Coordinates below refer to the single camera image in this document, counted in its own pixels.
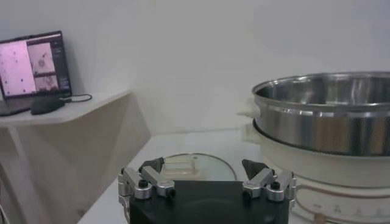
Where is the thin black desk cable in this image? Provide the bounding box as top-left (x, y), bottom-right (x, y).
top-left (59, 93), bottom-right (93, 103)

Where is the white side table with mouse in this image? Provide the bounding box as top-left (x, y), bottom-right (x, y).
top-left (0, 89), bottom-right (152, 224)

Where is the steel perforated steamer basket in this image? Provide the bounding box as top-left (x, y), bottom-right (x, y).
top-left (236, 71), bottom-right (390, 156)

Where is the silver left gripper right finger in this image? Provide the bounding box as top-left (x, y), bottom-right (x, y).
top-left (241, 159), bottom-right (297, 211)

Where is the white electric cooking pot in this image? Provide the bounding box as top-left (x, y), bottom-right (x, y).
top-left (243, 121), bottom-right (390, 224)

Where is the black open laptop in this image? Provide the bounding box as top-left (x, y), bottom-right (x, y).
top-left (0, 30), bottom-right (73, 117)

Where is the black computer mouse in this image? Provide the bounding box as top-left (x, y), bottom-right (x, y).
top-left (30, 96), bottom-right (66, 116)

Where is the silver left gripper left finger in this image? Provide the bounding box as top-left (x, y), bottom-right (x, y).
top-left (118, 156), bottom-right (177, 222)

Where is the round glass pot lid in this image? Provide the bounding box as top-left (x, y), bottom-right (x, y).
top-left (161, 153), bottom-right (238, 182)

